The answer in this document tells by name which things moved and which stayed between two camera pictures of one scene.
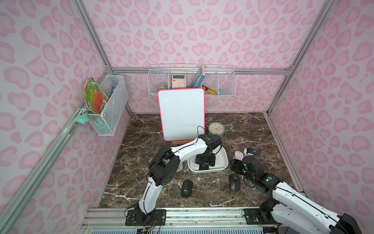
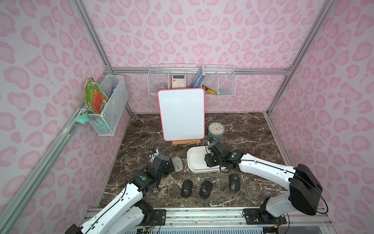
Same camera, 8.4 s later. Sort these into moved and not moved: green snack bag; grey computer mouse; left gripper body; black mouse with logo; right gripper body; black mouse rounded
Moved: left gripper body; right gripper body
Not moved: green snack bag; grey computer mouse; black mouse rounded; black mouse with logo
